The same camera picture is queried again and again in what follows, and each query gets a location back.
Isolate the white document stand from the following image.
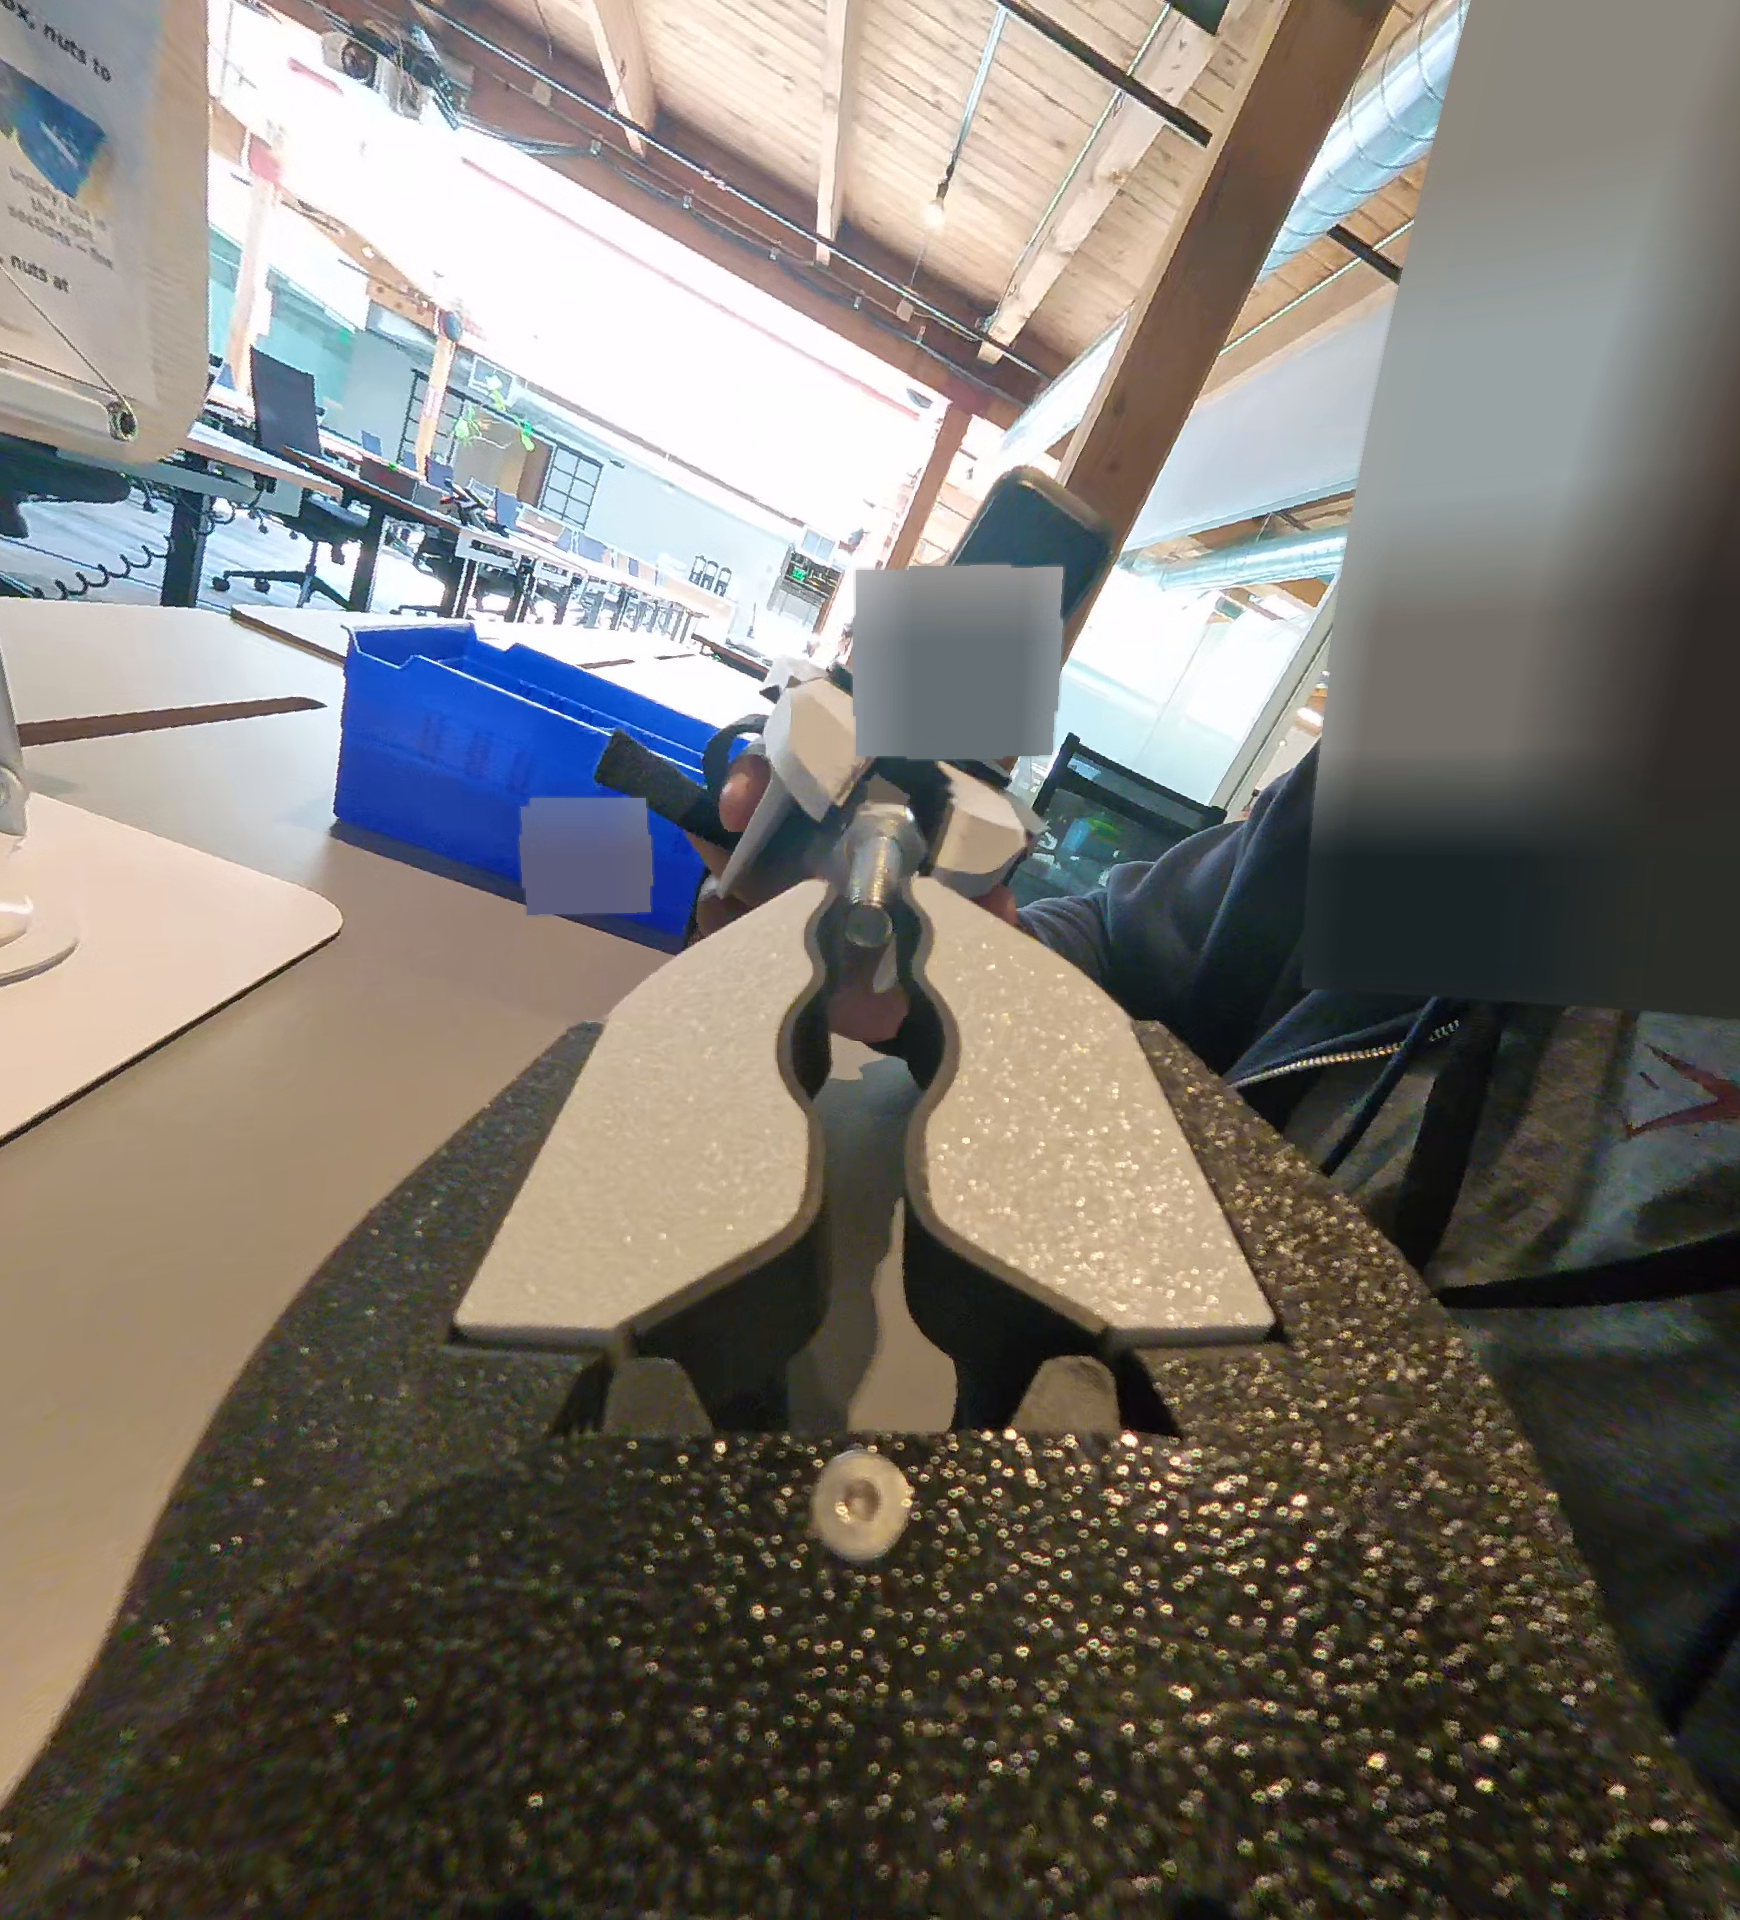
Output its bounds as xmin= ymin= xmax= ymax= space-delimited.
xmin=0 ymin=0 xmax=345 ymax=1203

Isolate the black lanyard strap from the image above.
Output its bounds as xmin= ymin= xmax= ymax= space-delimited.
xmin=1401 ymin=1002 xmax=1740 ymax=1314

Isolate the person's right forearm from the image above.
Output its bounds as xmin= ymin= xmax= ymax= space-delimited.
xmin=1012 ymin=749 xmax=1330 ymax=1081

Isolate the green plant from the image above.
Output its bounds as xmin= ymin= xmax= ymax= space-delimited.
xmin=448 ymin=373 xmax=546 ymax=463

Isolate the person's grey shirt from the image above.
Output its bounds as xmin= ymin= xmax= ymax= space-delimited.
xmin=1292 ymin=1004 xmax=1740 ymax=1920

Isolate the white office desk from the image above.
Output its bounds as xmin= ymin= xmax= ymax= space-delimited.
xmin=134 ymin=426 xmax=350 ymax=608

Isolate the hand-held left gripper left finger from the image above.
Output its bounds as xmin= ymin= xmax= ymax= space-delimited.
xmin=449 ymin=881 xmax=837 ymax=1346

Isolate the tall black office chair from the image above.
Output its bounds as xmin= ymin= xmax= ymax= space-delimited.
xmin=211 ymin=345 xmax=364 ymax=610

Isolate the low black office chair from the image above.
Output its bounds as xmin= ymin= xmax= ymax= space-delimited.
xmin=0 ymin=433 xmax=141 ymax=540

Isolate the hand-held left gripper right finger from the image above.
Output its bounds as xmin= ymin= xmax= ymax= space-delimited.
xmin=900 ymin=881 xmax=1282 ymax=1340

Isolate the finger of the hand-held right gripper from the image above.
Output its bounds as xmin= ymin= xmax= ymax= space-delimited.
xmin=939 ymin=784 xmax=1041 ymax=902
xmin=770 ymin=670 xmax=875 ymax=822

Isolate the black monitor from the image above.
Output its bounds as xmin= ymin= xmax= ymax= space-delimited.
xmin=1029 ymin=729 xmax=1232 ymax=875

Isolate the blue plastic bin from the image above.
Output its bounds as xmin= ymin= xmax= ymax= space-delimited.
xmin=333 ymin=618 xmax=756 ymax=950

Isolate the printed instruction sheet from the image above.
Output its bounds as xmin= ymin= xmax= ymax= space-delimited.
xmin=0 ymin=0 xmax=165 ymax=385

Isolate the silver air duct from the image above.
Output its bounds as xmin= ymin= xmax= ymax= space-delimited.
xmin=1257 ymin=12 xmax=1467 ymax=290

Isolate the thick wooden post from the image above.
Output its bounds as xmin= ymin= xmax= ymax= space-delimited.
xmin=1062 ymin=0 xmax=1399 ymax=635

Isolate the person's right hand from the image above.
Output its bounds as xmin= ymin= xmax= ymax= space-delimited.
xmin=713 ymin=743 xmax=786 ymax=852

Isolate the silver steel bolt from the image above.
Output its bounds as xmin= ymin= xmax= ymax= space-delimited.
xmin=840 ymin=800 xmax=921 ymax=923

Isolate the thin wooden post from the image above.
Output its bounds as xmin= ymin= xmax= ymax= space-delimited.
xmin=889 ymin=402 xmax=980 ymax=574

